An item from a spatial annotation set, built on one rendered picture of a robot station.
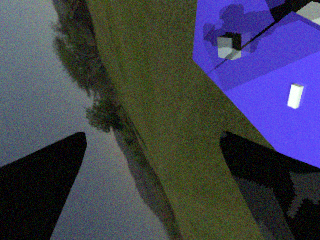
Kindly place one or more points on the small grey cube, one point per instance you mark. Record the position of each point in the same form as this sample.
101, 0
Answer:
229, 46

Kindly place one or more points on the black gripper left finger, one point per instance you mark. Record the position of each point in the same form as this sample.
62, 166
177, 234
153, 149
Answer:
34, 189

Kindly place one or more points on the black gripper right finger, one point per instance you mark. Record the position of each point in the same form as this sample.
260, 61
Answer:
282, 193

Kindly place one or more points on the small white block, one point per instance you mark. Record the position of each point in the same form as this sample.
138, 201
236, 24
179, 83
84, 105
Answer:
295, 95

